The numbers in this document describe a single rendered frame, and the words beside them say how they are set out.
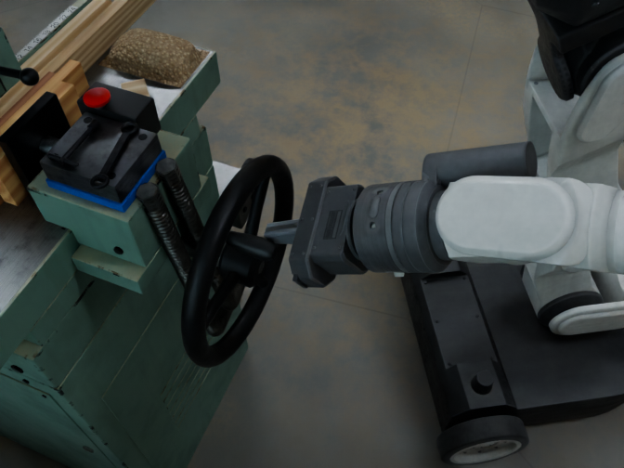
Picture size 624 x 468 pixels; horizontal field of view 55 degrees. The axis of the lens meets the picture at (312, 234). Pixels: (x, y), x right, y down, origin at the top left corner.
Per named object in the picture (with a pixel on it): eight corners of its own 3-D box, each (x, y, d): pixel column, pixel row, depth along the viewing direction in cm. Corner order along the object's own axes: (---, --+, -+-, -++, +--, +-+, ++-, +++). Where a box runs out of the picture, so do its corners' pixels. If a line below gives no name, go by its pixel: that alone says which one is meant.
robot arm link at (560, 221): (469, 258, 57) (626, 276, 49) (427, 250, 50) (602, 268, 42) (477, 191, 57) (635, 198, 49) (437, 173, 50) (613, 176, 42)
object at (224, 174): (242, 229, 116) (239, 203, 110) (187, 211, 119) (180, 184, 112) (261, 199, 121) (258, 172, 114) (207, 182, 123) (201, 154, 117)
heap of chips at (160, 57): (180, 88, 86) (175, 67, 83) (97, 65, 89) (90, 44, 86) (210, 52, 91) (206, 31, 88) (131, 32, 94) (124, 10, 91)
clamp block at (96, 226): (144, 271, 71) (125, 226, 64) (50, 237, 74) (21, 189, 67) (203, 185, 79) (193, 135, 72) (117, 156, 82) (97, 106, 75)
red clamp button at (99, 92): (101, 112, 66) (98, 105, 65) (79, 106, 67) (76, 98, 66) (117, 96, 68) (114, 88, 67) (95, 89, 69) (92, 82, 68)
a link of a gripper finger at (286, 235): (261, 227, 67) (305, 225, 63) (278, 239, 69) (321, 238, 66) (257, 240, 67) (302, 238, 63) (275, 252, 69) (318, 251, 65)
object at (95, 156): (124, 213, 65) (110, 178, 60) (41, 184, 67) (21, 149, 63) (185, 134, 72) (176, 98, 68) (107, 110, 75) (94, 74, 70)
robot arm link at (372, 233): (325, 303, 66) (424, 306, 59) (272, 268, 59) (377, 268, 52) (349, 201, 70) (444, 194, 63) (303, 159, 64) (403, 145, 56)
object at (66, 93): (18, 206, 73) (-7, 166, 67) (4, 201, 74) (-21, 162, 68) (90, 125, 82) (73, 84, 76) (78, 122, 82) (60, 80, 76)
